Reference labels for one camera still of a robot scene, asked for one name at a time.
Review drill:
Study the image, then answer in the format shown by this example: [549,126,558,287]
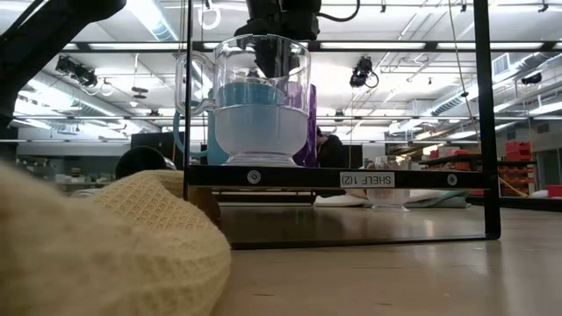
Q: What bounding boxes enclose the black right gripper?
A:
[234,0,322,79]

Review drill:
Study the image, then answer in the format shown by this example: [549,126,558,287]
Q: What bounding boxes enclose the clear plastic footed mug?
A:
[174,33,312,167]
[366,154,413,212]

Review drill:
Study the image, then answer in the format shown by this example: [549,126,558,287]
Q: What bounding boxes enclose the purple translucent faceted tumbler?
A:
[285,83,320,169]

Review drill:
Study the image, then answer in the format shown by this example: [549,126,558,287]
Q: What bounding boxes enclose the light blue plastic mug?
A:
[171,81,287,167]

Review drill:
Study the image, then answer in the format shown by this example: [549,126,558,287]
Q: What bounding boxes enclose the person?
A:
[314,126,347,169]

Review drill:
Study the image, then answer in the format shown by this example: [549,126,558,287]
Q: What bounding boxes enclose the black computer tower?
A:
[130,131,186,170]

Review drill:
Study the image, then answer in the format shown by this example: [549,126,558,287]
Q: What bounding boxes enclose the white folded cloth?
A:
[313,188,447,209]

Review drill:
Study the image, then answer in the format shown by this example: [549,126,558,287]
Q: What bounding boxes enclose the light blue cloth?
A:
[407,190,472,210]

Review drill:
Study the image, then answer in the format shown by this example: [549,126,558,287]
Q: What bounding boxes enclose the red storage bins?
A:
[504,140,533,162]

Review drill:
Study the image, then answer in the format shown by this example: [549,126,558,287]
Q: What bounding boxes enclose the yellow waffle cloth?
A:
[0,160,233,316]

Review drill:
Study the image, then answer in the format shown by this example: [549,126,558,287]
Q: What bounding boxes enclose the orange storage shelving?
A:
[498,164,537,198]

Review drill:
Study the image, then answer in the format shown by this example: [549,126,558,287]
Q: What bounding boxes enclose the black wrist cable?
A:
[316,0,362,23]

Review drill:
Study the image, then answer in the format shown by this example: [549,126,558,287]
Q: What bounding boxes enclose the black aluminium table frame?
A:
[465,195,562,212]

